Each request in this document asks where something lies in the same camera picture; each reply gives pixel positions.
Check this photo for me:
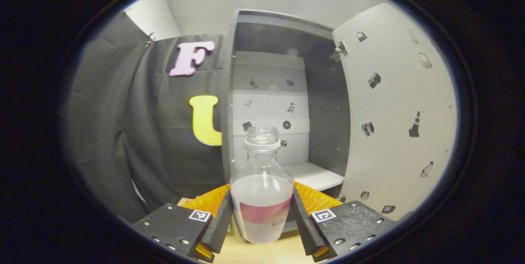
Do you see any black backdrop cloth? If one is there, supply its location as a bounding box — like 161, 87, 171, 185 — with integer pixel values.
62, 12, 230, 223

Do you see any grey cabinet door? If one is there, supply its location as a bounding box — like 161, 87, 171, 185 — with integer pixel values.
330, 2, 458, 221

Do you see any metal cabinet hinge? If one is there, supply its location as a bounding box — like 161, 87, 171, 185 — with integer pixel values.
329, 41, 348, 61

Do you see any dark grey cabinet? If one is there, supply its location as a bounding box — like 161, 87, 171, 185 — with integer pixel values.
221, 9, 352, 201

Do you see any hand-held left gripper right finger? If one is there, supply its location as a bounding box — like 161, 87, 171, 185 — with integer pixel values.
290, 181, 397, 262

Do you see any clear glass bottle red label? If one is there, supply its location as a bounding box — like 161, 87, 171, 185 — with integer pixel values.
230, 127, 295, 244

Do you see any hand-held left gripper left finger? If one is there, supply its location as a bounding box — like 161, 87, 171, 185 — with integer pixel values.
131, 184, 234, 262

